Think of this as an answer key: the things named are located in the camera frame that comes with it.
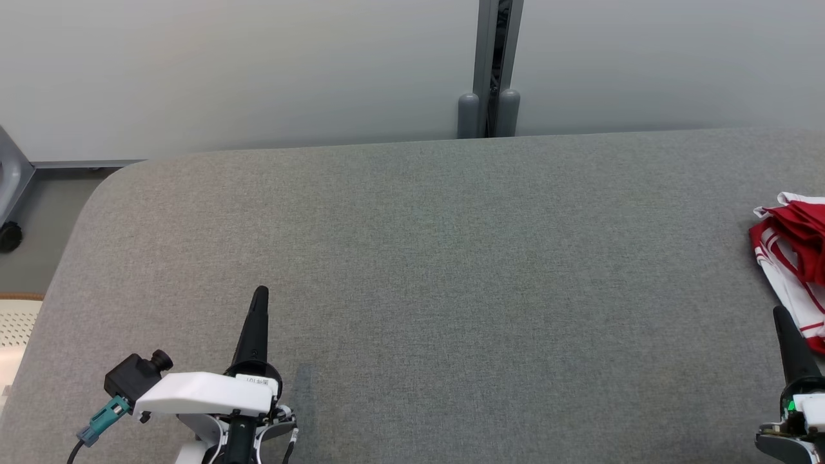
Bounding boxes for teal left camera connector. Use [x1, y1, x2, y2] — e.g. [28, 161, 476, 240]
[76, 395, 131, 447]

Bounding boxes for grey metal stand leg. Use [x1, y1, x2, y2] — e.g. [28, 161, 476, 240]
[0, 126, 36, 226]

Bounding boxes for red basketball jersey white sleeves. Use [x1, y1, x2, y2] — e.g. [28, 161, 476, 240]
[749, 222, 825, 356]

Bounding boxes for grey cylindrical post foot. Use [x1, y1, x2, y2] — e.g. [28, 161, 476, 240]
[458, 92, 481, 140]
[496, 88, 521, 137]

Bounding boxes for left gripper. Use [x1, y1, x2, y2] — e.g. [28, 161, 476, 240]
[133, 285, 298, 427]

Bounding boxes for grey metal partition post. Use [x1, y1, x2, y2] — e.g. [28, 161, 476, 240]
[472, 0, 524, 138]

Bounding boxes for beige perforated laundry basket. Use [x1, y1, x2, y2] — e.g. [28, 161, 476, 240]
[0, 292, 46, 413]

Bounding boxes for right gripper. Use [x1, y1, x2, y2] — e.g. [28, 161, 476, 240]
[772, 305, 825, 431]

